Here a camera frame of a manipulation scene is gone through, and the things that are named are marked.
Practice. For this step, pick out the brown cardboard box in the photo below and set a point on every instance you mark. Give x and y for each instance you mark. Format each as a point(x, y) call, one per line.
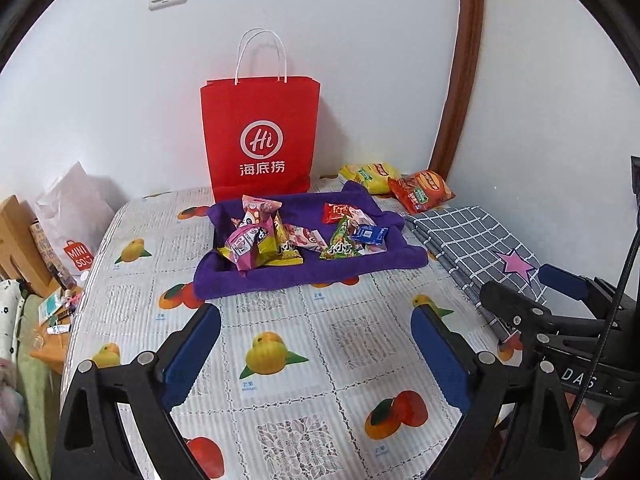
point(15, 240)

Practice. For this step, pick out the pale pink snack packet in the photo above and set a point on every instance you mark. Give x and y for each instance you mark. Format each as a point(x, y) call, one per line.
point(307, 237)

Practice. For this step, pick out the red paper bag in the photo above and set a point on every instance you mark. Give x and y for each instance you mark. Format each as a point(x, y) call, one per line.
point(260, 110)

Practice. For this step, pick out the yellow snack packet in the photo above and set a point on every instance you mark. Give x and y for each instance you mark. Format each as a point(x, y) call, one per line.
point(281, 249)

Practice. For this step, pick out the small blue snack packet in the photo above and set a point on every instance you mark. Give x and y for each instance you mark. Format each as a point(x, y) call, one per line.
point(370, 234)

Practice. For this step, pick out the small teal white box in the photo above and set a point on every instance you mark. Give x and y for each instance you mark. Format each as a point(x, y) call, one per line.
point(50, 305)

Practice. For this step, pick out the grey checked cloth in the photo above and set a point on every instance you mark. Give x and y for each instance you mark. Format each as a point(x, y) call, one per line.
point(465, 240)

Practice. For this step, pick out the brown wooden door frame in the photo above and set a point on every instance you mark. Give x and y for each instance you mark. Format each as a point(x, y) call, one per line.
point(467, 60)

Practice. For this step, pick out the green snack packet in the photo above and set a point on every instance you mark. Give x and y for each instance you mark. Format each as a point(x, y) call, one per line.
point(342, 242)

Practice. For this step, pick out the small red snack packet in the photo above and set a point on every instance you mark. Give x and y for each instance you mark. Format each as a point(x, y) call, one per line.
point(336, 212)

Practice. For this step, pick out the pink star sticker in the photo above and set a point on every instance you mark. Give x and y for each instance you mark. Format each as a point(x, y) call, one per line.
point(517, 265)

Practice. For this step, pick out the red white strawberry packet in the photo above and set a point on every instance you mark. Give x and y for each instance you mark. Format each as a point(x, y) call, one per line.
point(361, 217)

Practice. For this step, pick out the orange chip bag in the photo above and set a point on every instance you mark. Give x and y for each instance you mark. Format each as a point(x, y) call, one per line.
point(420, 190)

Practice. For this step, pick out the wooden side table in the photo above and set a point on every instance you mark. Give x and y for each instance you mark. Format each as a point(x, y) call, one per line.
point(50, 355)

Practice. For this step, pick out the purple towel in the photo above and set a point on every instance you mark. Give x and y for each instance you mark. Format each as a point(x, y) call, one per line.
point(310, 275)

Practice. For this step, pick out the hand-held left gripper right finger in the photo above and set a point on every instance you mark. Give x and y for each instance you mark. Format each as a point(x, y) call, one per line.
point(440, 355)

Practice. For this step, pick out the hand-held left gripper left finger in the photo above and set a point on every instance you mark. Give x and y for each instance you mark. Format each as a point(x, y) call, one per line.
point(192, 355)

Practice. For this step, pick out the patterned box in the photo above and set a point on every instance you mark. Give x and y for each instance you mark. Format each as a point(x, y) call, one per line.
point(47, 255)

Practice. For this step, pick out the yellow chip bag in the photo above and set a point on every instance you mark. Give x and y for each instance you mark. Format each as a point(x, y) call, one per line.
point(370, 175)

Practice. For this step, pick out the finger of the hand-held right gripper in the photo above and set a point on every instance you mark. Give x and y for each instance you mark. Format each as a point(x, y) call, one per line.
point(520, 310)
point(565, 280)

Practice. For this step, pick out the white paper bag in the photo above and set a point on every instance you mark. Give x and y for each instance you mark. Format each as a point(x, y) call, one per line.
point(75, 210)

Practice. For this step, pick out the panda print snack packet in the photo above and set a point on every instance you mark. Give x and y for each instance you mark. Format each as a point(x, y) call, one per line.
point(255, 210)

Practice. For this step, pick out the green cloth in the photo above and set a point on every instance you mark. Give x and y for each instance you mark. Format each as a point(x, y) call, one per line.
point(35, 410)

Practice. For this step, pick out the person's right hand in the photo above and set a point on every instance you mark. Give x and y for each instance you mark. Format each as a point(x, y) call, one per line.
point(585, 425)

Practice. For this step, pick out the fruit print tablecloth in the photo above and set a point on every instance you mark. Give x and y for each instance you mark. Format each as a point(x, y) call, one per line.
point(310, 360)

